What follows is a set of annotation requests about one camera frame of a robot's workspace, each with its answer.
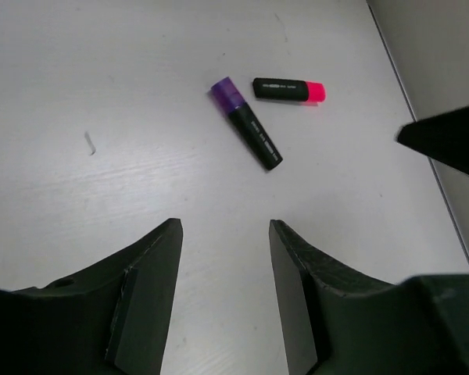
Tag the pink highlighter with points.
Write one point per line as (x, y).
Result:
(289, 90)

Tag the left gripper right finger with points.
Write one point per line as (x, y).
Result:
(337, 320)

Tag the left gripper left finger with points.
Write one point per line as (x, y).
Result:
(112, 317)

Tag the purple highlighter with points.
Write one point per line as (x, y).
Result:
(245, 121)

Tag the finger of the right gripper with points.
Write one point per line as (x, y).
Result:
(444, 138)

